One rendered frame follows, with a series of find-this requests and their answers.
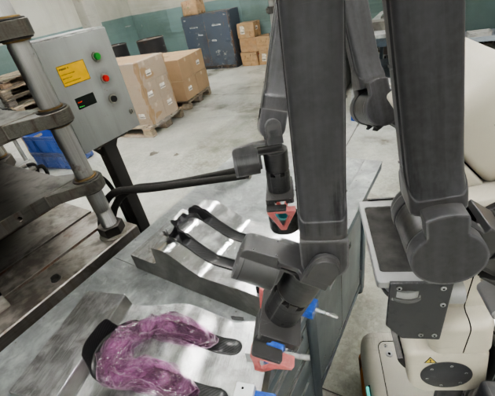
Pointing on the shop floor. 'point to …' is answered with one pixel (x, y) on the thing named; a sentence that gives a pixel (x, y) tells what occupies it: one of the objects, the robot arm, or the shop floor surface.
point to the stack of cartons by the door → (252, 43)
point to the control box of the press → (94, 101)
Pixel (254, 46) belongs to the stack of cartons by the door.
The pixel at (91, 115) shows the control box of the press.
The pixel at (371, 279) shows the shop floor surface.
